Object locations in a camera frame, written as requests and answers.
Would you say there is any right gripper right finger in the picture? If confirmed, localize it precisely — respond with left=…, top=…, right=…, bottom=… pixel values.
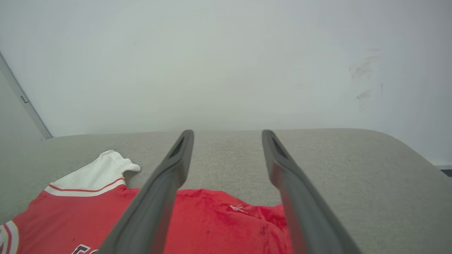
left=261, top=129, right=361, bottom=254

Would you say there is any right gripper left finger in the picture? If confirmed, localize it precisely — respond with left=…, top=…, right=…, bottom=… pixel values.
left=98, top=129, right=195, bottom=254

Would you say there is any red and white jersey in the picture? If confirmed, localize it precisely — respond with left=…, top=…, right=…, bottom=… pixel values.
left=0, top=150, right=294, bottom=254

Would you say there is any grey wall trim strip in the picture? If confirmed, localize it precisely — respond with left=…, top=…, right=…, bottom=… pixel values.
left=0, top=52, right=53, bottom=140

